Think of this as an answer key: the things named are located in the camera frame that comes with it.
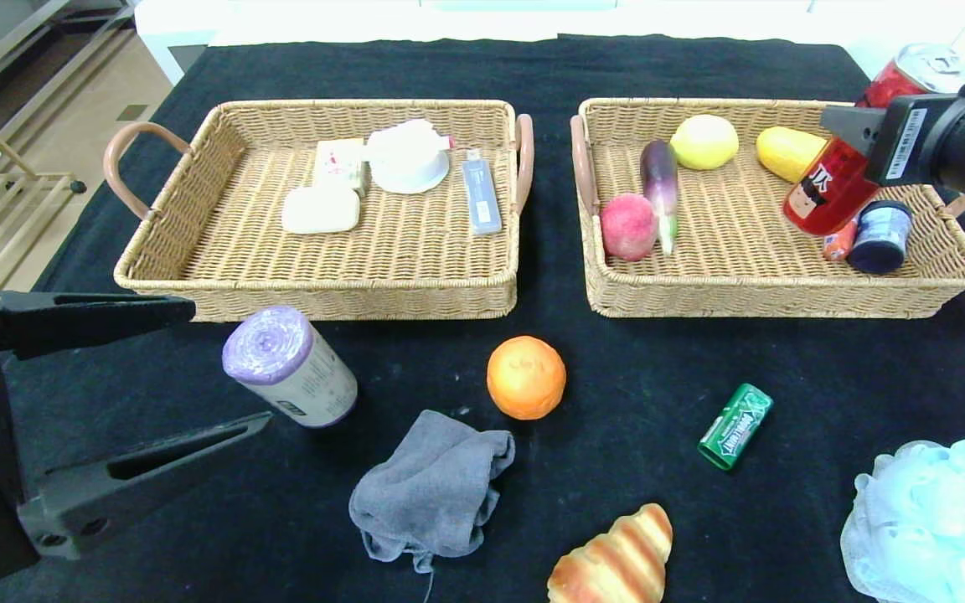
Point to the white round bowl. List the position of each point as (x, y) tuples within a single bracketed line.
[(409, 162)]

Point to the purple trash bag roll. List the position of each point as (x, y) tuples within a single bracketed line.
[(292, 368)]

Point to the grey rectangular stick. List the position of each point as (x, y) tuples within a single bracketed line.
[(482, 197)]

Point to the light blue bath sponge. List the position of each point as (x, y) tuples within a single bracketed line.
[(935, 528)]

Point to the dark blue jar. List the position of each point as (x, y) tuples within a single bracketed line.
[(879, 239)]

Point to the purple eggplant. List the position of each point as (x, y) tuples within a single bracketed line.
[(659, 178)]

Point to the red soda can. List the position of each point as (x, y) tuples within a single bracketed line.
[(830, 188)]

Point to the white soap bar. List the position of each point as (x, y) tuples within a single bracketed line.
[(320, 210)]

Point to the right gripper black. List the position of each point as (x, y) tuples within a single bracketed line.
[(903, 141)]

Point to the wicker basket holding food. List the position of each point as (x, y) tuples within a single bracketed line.
[(734, 251)]

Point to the grey cloth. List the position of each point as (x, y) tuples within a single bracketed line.
[(432, 486)]

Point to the yellow lemon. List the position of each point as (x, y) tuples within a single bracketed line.
[(704, 142)]

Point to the green gum box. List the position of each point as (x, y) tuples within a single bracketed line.
[(735, 427)]

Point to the wicker basket holding toiletries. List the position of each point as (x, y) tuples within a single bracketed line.
[(415, 251)]

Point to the orange sausage snack tube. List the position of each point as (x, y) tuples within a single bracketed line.
[(839, 243)]

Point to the pink peach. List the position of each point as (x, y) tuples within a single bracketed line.
[(628, 227)]

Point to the black table cloth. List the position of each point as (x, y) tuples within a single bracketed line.
[(616, 377)]

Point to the small pale printed box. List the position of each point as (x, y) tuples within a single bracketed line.
[(338, 164)]

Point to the yellow oblong mango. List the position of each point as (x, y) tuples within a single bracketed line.
[(784, 152)]

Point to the orange fruit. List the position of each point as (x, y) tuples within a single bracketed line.
[(526, 378)]

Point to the croissant bread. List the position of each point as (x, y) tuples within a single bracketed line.
[(616, 561)]

